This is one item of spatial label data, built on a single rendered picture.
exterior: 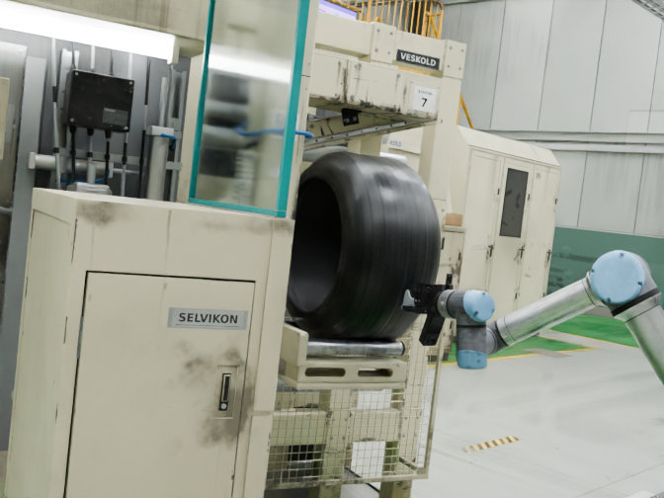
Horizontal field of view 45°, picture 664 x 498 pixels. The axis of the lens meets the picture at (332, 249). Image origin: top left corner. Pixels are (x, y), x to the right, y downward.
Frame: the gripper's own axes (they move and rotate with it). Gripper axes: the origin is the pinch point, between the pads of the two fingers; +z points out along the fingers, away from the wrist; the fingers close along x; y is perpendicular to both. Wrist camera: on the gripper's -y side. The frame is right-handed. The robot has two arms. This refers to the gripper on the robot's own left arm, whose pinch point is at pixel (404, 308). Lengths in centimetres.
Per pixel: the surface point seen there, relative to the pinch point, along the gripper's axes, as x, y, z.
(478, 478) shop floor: -142, -87, 142
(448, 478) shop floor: -125, -87, 145
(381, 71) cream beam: -9, 77, 35
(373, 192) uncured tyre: 12.4, 31.8, 0.0
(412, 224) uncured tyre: 1.1, 23.6, -3.4
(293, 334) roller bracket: 28.4, -8.6, 12.0
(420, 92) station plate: -25, 73, 36
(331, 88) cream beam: 9, 69, 36
